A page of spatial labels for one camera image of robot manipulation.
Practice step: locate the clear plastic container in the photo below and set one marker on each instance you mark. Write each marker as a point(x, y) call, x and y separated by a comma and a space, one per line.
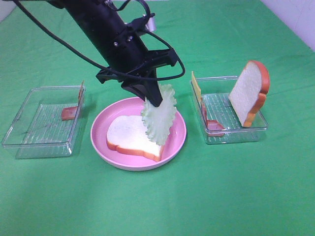
point(37, 131)
point(214, 93)

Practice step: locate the pink plate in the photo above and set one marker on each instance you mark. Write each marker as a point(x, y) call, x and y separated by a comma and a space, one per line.
point(133, 106)

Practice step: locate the yellow cheese slice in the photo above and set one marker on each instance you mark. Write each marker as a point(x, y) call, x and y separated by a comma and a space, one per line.
point(196, 87)

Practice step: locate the bacon strip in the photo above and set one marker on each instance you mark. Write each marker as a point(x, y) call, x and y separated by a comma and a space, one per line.
point(69, 113)
point(211, 124)

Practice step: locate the left clear plastic container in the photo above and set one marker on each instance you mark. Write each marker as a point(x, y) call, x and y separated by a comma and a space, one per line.
point(37, 131)

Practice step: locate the green tablecloth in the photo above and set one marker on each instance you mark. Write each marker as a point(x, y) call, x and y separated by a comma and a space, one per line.
point(264, 188)

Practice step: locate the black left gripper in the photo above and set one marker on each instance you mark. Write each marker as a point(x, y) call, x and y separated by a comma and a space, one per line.
point(132, 64)

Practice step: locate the right clear plastic container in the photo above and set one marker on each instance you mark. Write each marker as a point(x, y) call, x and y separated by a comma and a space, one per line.
point(214, 93)

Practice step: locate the green lettuce leaf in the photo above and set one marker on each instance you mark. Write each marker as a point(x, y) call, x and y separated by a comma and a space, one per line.
point(159, 120)

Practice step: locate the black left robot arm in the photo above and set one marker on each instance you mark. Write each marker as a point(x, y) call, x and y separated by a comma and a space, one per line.
point(97, 17)

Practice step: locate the toast bread slice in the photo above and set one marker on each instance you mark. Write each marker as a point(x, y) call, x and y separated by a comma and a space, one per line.
point(127, 135)
point(249, 92)

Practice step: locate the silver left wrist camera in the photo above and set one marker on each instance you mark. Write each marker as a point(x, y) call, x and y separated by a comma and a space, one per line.
point(151, 25)

